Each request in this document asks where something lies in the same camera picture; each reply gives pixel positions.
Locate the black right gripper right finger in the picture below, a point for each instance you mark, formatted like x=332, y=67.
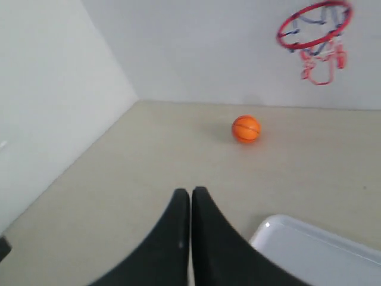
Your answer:
x=221, y=256

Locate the white plastic tray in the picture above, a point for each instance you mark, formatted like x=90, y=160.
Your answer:
x=314, y=255

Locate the black object at left edge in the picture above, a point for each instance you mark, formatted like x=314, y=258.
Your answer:
x=5, y=248

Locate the small orange basketball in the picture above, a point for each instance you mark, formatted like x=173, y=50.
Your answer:
x=246, y=129

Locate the red mini basketball hoop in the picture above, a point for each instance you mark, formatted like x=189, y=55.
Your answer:
x=315, y=33

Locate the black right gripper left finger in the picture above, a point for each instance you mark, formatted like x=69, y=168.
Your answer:
x=162, y=258

